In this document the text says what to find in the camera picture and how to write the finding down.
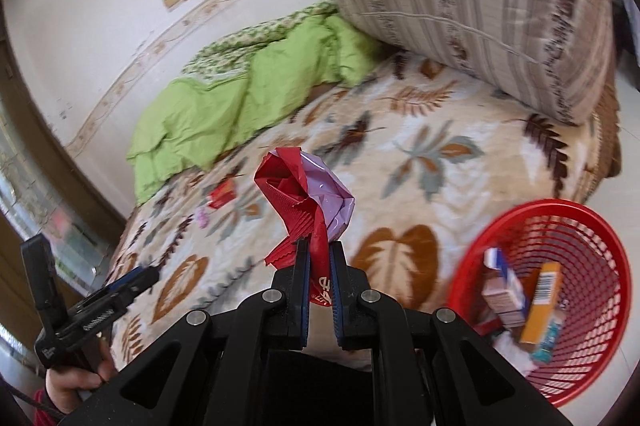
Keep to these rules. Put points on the red foil wrapper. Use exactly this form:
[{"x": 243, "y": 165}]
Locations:
[{"x": 290, "y": 191}]

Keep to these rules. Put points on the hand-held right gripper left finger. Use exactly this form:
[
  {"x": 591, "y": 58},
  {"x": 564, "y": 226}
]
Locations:
[{"x": 302, "y": 296}]

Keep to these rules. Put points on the green patterned quilt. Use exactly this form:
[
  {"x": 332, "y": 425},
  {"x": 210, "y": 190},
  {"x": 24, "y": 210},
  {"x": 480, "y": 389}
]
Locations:
[{"x": 235, "y": 44}]

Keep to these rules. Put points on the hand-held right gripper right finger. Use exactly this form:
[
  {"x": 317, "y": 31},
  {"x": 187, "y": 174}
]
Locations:
[{"x": 336, "y": 301}]

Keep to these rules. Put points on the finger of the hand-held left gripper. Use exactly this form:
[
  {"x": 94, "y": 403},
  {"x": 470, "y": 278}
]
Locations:
[{"x": 132, "y": 281}]

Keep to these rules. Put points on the small teal packet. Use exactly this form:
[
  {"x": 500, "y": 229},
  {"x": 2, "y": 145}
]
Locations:
[{"x": 546, "y": 343}]

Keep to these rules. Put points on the plain green quilt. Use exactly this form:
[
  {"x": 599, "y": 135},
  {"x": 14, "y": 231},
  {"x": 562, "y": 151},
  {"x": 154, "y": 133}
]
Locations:
[{"x": 210, "y": 121}]

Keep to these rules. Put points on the person's left hand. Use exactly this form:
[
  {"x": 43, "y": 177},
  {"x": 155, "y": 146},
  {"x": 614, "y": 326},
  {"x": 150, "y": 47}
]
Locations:
[{"x": 65, "y": 386}]

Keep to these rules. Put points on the small pink scrap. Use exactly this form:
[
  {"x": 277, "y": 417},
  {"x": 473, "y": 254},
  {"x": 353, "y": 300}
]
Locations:
[{"x": 203, "y": 217}]

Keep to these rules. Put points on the red plastic mesh basket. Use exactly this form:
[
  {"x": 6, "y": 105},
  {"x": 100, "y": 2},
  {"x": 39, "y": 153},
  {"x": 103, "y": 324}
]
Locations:
[{"x": 590, "y": 256}]

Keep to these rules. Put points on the leaf print blanket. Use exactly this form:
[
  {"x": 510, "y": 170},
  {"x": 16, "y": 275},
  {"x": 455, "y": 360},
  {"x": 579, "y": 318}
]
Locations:
[{"x": 400, "y": 116}]

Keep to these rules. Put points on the small red wrapper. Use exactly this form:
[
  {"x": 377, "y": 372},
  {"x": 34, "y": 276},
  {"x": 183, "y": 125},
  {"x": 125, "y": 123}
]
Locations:
[{"x": 221, "y": 195}]

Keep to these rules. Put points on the white cardboard box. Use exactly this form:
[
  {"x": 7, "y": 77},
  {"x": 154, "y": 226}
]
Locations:
[{"x": 505, "y": 291}]

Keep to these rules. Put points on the orange cardboard box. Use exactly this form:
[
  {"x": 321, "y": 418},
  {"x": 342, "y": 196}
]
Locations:
[{"x": 542, "y": 306}]

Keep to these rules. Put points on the person's left forearm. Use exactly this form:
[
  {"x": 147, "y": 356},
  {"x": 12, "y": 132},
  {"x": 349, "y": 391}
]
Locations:
[{"x": 46, "y": 413}]

